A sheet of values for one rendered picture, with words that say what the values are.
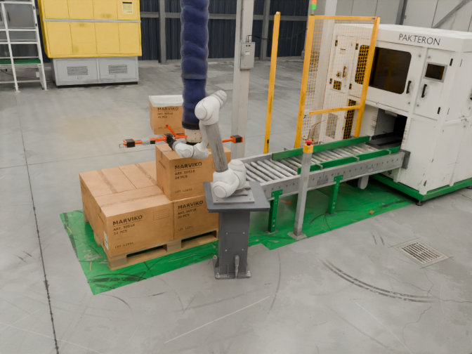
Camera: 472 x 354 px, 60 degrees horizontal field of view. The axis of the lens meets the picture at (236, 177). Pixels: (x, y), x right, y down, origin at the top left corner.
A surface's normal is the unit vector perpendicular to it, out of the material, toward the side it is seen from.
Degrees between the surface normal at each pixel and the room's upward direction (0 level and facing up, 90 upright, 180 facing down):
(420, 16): 90
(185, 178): 90
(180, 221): 90
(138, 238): 90
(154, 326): 0
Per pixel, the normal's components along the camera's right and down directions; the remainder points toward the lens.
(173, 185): 0.46, 0.38
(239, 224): 0.14, 0.41
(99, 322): 0.05, -0.91
